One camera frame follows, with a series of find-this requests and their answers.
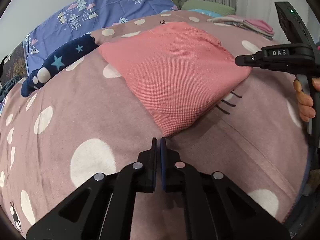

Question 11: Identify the pink knit shirt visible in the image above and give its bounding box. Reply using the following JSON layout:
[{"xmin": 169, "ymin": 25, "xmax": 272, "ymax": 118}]
[{"xmin": 98, "ymin": 22, "xmax": 251, "ymax": 136}]

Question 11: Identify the stack of folded clothes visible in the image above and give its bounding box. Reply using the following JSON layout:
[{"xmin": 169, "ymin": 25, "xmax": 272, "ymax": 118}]
[{"xmin": 207, "ymin": 15, "xmax": 274, "ymax": 40}]

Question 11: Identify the dark teal clothes pile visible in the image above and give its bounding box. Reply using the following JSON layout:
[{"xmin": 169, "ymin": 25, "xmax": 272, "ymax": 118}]
[{"xmin": 0, "ymin": 75, "xmax": 22, "ymax": 101}]

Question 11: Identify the person's right hand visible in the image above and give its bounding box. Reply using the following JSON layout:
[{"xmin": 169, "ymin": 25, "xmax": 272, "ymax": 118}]
[{"xmin": 293, "ymin": 79, "xmax": 316, "ymax": 122}]

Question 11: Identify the green pillow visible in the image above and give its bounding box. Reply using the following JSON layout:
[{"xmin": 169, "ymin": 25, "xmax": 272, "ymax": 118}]
[{"xmin": 172, "ymin": 0, "xmax": 235, "ymax": 17}]

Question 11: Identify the navy star-patterned garment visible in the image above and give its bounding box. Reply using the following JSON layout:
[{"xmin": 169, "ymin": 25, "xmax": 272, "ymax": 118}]
[{"xmin": 21, "ymin": 34, "xmax": 98, "ymax": 98}]

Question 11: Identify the blue tree-patterned quilt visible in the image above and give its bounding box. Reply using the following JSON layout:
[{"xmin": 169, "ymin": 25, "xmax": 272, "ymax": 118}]
[{"xmin": 23, "ymin": 0, "xmax": 177, "ymax": 73}]

